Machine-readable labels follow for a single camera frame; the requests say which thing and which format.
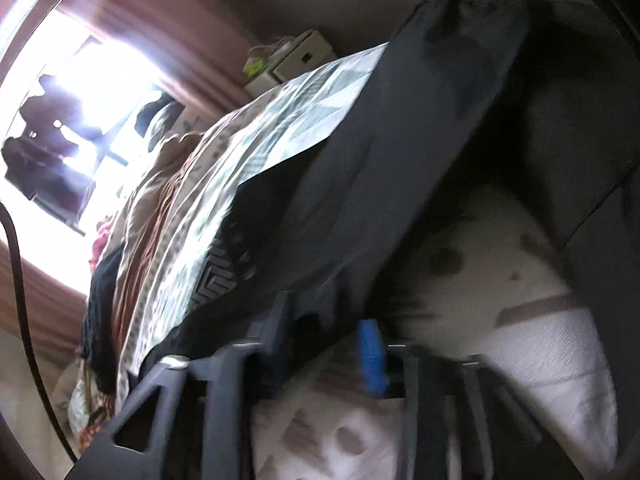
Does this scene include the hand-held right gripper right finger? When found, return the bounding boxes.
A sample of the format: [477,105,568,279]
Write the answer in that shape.
[357,319,556,480]

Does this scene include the black knit cloth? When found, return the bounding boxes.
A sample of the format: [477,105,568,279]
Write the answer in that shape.
[79,244,127,393]

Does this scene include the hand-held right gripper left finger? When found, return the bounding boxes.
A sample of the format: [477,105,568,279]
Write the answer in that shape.
[65,290,301,480]

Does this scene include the brown curtain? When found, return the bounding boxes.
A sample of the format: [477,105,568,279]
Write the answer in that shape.
[0,0,263,366]

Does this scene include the patterned white bed blanket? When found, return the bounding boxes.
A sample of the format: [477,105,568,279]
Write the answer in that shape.
[67,42,618,480]

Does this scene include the pink cloth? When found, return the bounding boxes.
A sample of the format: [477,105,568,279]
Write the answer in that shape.
[89,219,117,268]

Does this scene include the large black garment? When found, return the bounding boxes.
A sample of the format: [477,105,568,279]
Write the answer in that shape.
[132,0,640,461]

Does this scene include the black cable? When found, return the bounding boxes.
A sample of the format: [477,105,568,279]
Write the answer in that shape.
[0,204,78,462]

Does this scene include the brown blanket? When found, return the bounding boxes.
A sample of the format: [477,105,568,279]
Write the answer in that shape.
[111,130,223,353]

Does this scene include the dark cushion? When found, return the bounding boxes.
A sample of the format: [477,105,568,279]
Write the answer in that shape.
[136,92,185,142]

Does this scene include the dark hanging clothes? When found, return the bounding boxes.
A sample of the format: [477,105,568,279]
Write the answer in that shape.
[1,74,103,213]

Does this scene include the window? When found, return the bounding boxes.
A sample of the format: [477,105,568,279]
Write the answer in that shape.
[7,7,173,241]

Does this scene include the white box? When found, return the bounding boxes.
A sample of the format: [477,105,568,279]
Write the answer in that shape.
[272,30,339,82]

